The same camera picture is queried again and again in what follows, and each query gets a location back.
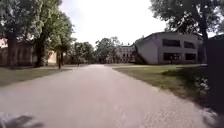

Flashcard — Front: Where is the distant group of trees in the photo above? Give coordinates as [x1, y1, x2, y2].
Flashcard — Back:
[66, 36, 121, 65]

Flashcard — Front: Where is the grass strip beside white building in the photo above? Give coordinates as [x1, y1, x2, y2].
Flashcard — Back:
[112, 64, 211, 108]

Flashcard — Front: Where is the white building with dark windows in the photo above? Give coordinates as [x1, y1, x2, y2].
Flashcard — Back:
[134, 31, 205, 66]

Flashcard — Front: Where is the grey asphalt path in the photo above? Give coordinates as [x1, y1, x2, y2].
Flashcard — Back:
[0, 63, 224, 128]

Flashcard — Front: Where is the row of trees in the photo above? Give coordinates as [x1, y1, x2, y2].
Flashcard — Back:
[0, 0, 76, 70]

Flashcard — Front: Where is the large tree with thick trunk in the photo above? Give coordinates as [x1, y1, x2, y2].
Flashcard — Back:
[149, 0, 224, 64]

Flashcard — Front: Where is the red brick building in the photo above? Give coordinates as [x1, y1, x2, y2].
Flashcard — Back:
[0, 38, 58, 68]

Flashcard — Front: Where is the grass strip beside brick building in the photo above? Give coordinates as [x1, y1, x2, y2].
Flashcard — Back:
[0, 66, 73, 88]

